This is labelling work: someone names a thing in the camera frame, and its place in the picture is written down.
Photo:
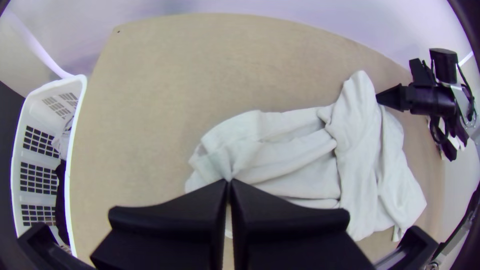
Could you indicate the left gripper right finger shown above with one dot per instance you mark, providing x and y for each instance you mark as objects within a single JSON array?
[{"x": 292, "y": 240}]

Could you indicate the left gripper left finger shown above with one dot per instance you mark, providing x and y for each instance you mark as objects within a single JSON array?
[{"x": 168, "y": 232}]

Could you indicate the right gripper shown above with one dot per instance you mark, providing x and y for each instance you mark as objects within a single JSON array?
[{"x": 431, "y": 100}]

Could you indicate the white t-shirt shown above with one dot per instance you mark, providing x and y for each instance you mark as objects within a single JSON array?
[{"x": 292, "y": 153}]

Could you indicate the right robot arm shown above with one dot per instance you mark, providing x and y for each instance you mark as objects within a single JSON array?
[{"x": 444, "y": 65}]

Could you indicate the white plastic pipe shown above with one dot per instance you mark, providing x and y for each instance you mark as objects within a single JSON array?
[{"x": 466, "y": 58}]

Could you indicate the white laundry basket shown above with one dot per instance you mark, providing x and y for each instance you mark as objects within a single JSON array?
[{"x": 41, "y": 108}]

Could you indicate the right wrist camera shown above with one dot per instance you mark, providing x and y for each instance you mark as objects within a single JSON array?
[{"x": 418, "y": 73}]

